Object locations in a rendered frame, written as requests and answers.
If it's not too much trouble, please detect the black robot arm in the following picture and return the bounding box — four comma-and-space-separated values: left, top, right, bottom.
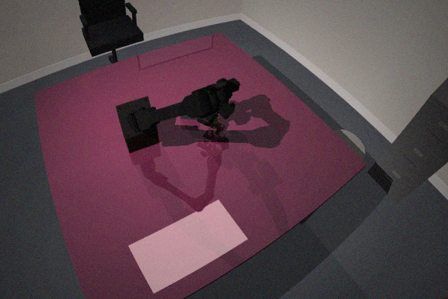
126, 78, 241, 134

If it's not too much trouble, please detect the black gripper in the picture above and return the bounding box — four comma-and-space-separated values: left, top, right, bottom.
197, 100, 218, 127

